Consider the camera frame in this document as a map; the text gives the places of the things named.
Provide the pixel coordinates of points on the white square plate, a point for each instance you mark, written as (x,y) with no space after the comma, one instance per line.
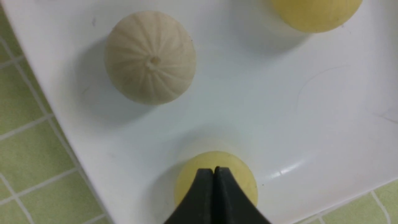
(313,116)

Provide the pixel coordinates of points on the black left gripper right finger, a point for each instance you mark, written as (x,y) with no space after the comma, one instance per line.
(231,205)

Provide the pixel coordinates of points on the pale white steamed bun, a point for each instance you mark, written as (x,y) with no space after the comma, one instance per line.
(150,58)

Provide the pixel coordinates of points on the yellow steamed bun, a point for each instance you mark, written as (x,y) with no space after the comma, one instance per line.
(316,16)
(210,160)

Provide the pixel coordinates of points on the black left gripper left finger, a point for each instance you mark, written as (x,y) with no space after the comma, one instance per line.
(196,206)

